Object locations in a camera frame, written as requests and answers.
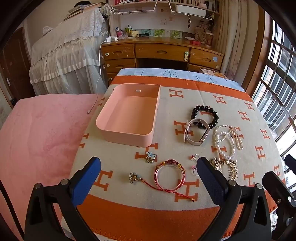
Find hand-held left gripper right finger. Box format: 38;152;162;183
196;156;272;241

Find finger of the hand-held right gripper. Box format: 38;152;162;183
262;171;296;240
284;154;296;173

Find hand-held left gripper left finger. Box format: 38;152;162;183
24;156;102;241

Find gold crystal bracelet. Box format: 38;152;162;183
209;158;240;181

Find white pearl necklace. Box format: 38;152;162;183
212;125;244;163

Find red string bracelet gold charm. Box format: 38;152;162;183
128;171;195;202

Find pink fitness band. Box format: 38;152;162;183
183;118;211;146

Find pink bangle with red beads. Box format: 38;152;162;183
154;159;186;191

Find pink plastic box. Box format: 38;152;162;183
95;83;161;148

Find blue flower earring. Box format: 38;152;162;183
145;151;158;164

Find black bead bracelet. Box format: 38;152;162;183
191;105;219;129

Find orange patterned blanket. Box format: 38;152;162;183
69;76;287;241

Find pink plush blanket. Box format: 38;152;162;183
0;93;107;241

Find window with wooden grid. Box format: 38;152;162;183
251;20;296;164

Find orange magazine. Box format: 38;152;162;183
200;68;228;80

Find light blue patterned sheet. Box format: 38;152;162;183
110;68;236;86

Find white lace furniture cover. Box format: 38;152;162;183
29;6;109;95

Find beige curtain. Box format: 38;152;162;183
220;0;266;81

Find wooden desk with drawers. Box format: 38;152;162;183
100;35;225;87

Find patterned round container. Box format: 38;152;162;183
194;26;208;43

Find pile of books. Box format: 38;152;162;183
63;2;107;21

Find white plastic box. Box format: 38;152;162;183
174;5;207;17

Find white charging cable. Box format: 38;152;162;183
87;42;109;115

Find white wire shelf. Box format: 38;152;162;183
111;0;220;22

